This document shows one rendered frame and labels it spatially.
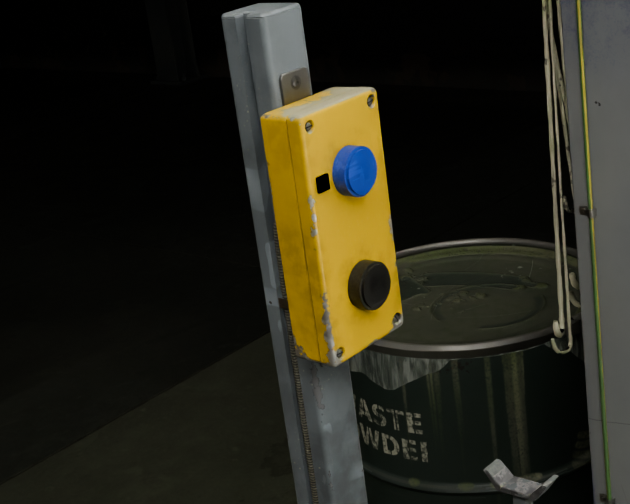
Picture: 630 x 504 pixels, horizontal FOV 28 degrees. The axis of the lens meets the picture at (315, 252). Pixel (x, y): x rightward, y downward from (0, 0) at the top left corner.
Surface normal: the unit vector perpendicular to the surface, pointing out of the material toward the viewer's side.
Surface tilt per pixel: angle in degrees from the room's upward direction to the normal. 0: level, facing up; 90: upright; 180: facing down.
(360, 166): 90
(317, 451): 90
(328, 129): 90
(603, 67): 90
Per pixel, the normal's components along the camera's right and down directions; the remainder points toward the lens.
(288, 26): 0.75, 0.12
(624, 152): -0.64, 0.33
